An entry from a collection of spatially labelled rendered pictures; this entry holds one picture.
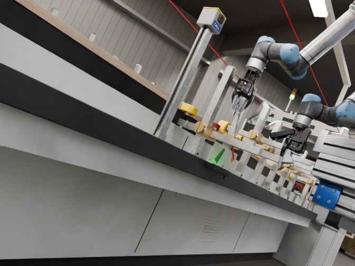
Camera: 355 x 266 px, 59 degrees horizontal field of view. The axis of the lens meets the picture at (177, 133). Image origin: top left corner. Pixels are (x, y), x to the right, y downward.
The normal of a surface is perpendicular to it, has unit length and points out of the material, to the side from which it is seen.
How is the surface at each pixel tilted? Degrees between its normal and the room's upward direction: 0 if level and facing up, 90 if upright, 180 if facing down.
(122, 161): 90
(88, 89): 90
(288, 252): 90
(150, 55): 90
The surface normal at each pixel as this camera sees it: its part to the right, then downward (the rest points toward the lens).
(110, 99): 0.73, 0.30
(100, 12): 0.45, 0.16
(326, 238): -0.54, -0.29
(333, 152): -0.79, -0.39
